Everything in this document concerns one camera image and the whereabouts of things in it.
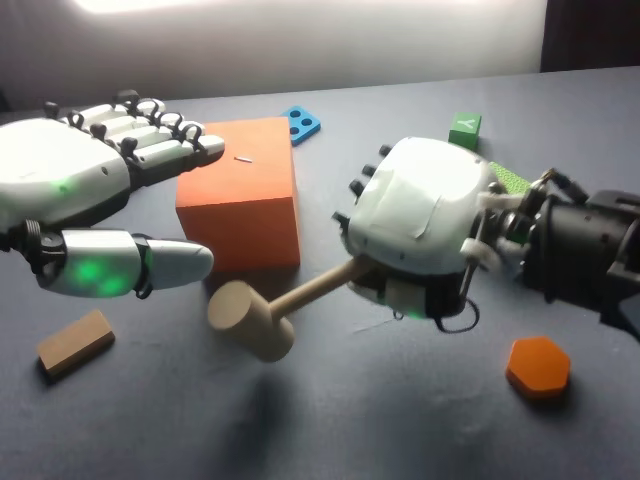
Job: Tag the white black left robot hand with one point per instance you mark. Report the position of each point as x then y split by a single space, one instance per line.
55 165

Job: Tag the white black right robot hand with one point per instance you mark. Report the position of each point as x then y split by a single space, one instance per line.
420 205

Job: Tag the large orange block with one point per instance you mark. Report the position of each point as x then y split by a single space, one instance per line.
240 220

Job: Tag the wooden mallet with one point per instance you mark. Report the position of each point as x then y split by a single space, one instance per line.
250 320

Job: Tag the blue object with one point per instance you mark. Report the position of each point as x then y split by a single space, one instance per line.
302 127

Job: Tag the plain wooden rectangular block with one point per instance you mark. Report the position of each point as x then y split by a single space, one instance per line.
75 347

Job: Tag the orange hexagonal block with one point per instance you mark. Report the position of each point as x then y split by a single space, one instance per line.
537 367

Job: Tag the green cube with letter Y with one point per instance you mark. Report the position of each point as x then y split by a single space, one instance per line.
465 132

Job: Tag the green textured toy piece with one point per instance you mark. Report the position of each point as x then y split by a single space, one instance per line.
510 180

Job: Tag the grey table cloth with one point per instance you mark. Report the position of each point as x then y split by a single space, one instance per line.
350 425

